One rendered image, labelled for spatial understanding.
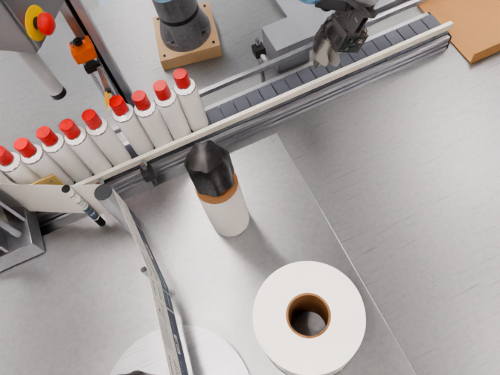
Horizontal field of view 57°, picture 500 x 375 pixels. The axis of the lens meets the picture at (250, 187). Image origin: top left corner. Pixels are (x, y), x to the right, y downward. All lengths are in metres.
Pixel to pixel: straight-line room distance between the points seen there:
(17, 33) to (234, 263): 0.61
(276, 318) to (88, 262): 0.49
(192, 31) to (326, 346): 0.92
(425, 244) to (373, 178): 0.20
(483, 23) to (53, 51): 1.30
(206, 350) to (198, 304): 0.10
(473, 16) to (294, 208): 0.80
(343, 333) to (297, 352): 0.09
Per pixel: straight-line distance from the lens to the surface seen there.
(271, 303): 0.87
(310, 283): 0.88
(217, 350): 1.00
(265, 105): 1.20
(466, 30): 1.51
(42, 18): 0.91
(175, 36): 1.39
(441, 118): 1.31
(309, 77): 1.29
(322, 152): 1.21
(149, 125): 1.11
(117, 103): 1.07
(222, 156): 0.82
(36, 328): 1.17
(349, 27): 1.14
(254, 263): 1.04
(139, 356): 1.04
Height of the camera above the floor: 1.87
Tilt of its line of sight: 63 degrees down
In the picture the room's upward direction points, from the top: 15 degrees counter-clockwise
